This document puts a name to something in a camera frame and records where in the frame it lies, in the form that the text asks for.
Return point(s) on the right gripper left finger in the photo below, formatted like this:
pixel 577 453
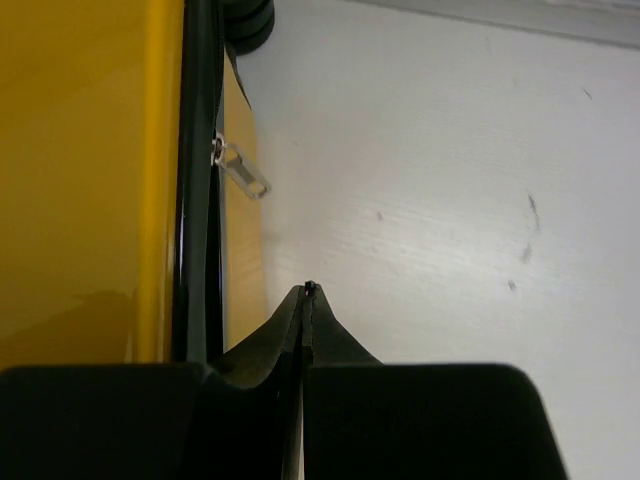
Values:
pixel 237 418

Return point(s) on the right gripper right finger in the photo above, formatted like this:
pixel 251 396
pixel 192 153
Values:
pixel 365 419

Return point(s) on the yellow hard-shell suitcase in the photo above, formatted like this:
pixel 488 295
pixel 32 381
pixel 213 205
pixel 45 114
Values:
pixel 130 193

